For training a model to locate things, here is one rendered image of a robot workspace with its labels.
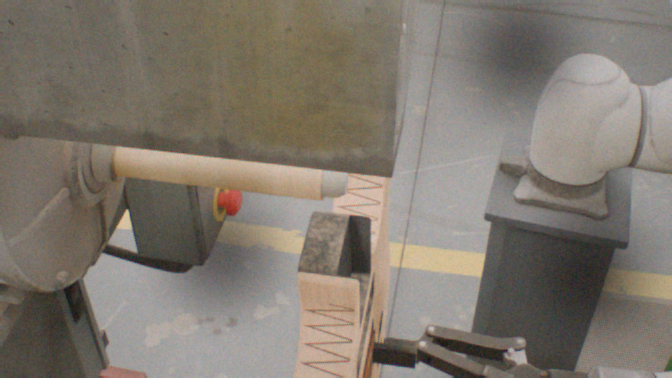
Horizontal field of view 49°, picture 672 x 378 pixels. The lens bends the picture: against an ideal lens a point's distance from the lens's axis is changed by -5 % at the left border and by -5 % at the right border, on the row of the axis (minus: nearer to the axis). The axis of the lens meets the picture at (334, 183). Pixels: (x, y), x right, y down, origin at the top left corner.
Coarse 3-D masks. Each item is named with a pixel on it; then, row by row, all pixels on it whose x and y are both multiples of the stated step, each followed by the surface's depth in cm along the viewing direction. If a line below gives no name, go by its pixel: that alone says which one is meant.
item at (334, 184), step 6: (324, 174) 63; (330, 174) 63; (336, 174) 63; (342, 174) 63; (348, 174) 64; (324, 180) 62; (330, 180) 62; (336, 180) 62; (342, 180) 62; (348, 180) 64; (324, 186) 63; (330, 186) 62; (336, 186) 62; (342, 186) 62; (324, 192) 63; (330, 192) 63; (336, 192) 63; (342, 192) 63
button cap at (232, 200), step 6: (222, 192) 104; (228, 192) 103; (234, 192) 103; (240, 192) 104; (222, 198) 103; (228, 198) 102; (234, 198) 103; (240, 198) 104; (222, 204) 104; (228, 204) 102; (234, 204) 103; (240, 204) 105; (228, 210) 103; (234, 210) 103
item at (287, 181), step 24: (120, 168) 65; (144, 168) 64; (168, 168) 64; (192, 168) 64; (216, 168) 63; (240, 168) 63; (264, 168) 63; (288, 168) 63; (264, 192) 64; (288, 192) 63; (312, 192) 63
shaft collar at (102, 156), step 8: (96, 144) 64; (96, 152) 64; (104, 152) 64; (112, 152) 64; (96, 160) 64; (104, 160) 64; (112, 160) 64; (96, 168) 65; (104, 168) 64; (112, 168) 65; (96, 176) 65; (104, 176) 65; (112, 176) 65; (120, 176) 67
